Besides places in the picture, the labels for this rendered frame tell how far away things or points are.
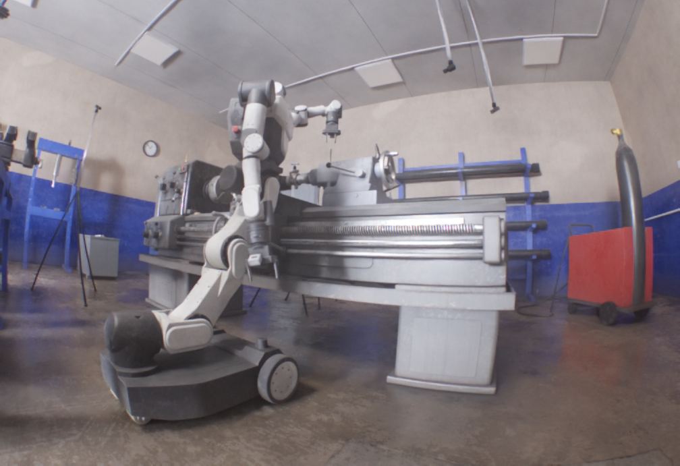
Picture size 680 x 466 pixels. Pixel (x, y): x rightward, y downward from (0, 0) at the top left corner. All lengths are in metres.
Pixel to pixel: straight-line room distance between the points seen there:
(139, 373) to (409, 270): 1.15
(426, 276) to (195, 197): 1.96
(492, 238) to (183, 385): 1.19
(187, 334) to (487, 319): 1.14
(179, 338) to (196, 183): 1.78
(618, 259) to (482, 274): 1.63
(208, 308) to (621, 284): 2.70
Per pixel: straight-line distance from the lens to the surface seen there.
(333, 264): 1.50
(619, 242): 2.67
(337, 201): 1.61
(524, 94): 5.29
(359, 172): 1.60
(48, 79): 5.96
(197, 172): 2.62
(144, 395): 0.97
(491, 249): 1.18
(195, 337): 1.08
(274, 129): 1.34
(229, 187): 1.22
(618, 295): 2.69
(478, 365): 1.34
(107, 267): 4.30
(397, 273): 1.37
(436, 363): 1.35
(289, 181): 1.68
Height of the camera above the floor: 0.60
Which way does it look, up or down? 9 degrees up
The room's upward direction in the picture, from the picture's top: 2 degrees clockwise
